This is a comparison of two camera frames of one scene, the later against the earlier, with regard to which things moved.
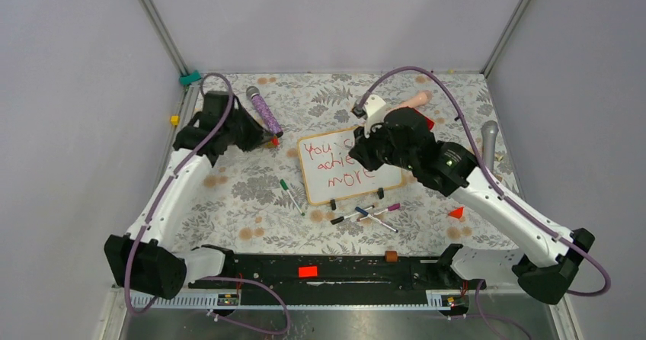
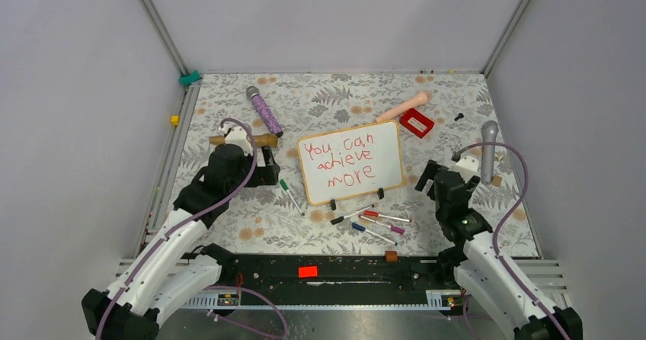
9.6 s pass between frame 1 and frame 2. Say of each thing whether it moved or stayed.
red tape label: stayed
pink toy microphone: stayed
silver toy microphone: stayed
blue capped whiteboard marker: moved
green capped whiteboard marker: stayed
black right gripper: moved
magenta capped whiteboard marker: moved
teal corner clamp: stayed
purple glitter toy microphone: stayed
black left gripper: moved
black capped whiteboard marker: stayed
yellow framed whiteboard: stayed
